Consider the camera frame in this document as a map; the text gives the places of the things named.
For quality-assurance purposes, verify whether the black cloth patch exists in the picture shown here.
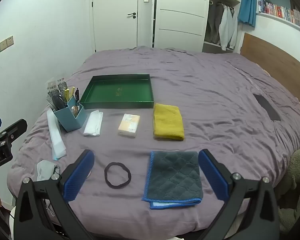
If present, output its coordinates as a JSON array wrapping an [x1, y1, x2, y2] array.
[[252, 94, 282, 121]]

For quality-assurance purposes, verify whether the row of books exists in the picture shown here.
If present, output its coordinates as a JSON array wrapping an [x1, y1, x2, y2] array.
[[256, 0, 300, 32]]

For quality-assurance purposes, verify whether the black hair tie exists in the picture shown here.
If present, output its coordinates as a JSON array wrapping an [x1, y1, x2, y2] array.
[[104, 162, 132, 189]]

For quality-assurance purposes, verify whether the grey quilted cloth blue edge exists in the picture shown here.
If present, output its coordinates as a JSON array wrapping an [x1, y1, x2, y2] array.
[[142, 151, 204, 210]]

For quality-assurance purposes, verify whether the olive fleece cloth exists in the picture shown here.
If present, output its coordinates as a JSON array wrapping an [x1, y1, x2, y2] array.
[[277, 146, 300, 230]]

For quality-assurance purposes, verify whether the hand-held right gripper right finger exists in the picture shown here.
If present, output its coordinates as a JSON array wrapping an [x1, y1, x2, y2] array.
[[198, 149, 282, 240]]

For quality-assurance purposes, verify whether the blue curtain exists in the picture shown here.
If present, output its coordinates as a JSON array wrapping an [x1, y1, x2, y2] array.
[[237, 0, 258, 27]]

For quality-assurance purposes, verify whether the yellow towel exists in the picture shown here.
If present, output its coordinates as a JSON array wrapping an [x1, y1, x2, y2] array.
[[153, 103, 185, 141]]

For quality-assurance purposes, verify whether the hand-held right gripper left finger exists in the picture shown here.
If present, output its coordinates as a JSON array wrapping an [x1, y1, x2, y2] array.
[[14, 149, 95, 240]]

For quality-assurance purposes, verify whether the green tray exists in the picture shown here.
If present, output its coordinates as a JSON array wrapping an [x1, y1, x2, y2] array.
[[79, 74, 155, 110]]

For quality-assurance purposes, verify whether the grey mesh cloth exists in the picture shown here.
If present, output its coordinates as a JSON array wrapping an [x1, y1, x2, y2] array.
[[36, 160, 61, 182]]

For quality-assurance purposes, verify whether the grey hanging garment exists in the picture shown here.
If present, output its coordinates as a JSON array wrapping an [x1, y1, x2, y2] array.
[[206, 1, 227, 46]]

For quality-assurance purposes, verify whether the tissue packet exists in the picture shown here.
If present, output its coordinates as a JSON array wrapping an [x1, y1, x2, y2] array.
[[118, 113, 140, 138]]

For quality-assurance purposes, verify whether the wooden headboard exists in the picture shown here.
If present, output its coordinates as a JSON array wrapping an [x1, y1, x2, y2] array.
[[240, 32, 300, 105]]

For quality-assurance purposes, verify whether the white cloth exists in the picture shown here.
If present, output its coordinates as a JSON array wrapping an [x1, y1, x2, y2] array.
[[83, 109, 103, 137]]

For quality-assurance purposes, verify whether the white wall shelf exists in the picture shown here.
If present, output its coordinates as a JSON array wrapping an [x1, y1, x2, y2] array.
[[255, 10, 300, 40]]

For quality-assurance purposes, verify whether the white wardrobe door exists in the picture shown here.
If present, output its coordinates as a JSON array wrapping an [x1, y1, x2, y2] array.
[[154, 0, 211, 53]]

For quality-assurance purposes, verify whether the purple bed blanket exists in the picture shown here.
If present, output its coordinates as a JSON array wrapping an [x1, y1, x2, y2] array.
[[7, 45, 300, 236]]

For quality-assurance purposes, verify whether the blue pen holder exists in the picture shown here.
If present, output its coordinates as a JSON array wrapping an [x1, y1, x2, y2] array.
[[53, 95, 87, 132]]

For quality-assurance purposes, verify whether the face mask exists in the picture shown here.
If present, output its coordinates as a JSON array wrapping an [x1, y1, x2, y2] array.
[[46, 109, 67, 161]]

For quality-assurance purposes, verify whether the white hanging hoodie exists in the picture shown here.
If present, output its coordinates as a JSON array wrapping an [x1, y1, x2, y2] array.
[[218, 5, 238, 51]]

